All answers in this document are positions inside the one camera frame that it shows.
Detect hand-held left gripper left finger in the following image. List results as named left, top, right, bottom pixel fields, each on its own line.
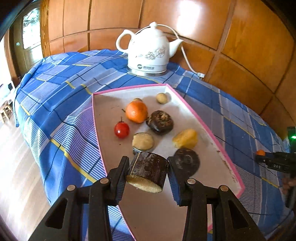
left=28, top=156, right=130, bottom=241

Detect yellow pear piece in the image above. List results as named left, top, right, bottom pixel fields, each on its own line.
left=172, top=129, right=198, bottom=149

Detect white power cord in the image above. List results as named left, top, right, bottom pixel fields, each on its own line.
left=136, top=25, right=206, bottom=78

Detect white tray with pink rim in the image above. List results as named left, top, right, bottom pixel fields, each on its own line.
left=92, top=83, right=245, bottom=241

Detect wooden stool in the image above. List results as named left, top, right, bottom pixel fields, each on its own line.
left=0, top=103, right=13, bottom=122

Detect wrinkled dark water chestnut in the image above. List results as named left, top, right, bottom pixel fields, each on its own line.
left=146, top=110, right=174, bottom=135

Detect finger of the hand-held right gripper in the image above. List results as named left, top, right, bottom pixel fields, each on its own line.
left=254, top=153, right=273, bottom=165

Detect person's right hand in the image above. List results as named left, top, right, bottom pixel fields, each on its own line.
left=281, top=173, right=292, bottom=195

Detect blue checked tablecloth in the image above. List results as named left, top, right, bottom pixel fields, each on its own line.
left=14, top=49, right=292, bottom=241

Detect white ceramic electric kettle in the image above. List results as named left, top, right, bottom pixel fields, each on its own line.
left=116, top=22, right=184, bottom=76

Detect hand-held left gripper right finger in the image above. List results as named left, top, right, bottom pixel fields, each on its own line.
left=167, top=156, right=266, bottom=241

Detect smooth dark water chestnut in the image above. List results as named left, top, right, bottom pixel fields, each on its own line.
left=173, top=148, right=200, bottom=178

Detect red cherry tomato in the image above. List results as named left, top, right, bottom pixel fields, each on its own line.
left=114, top=117, right=130, bottom=139

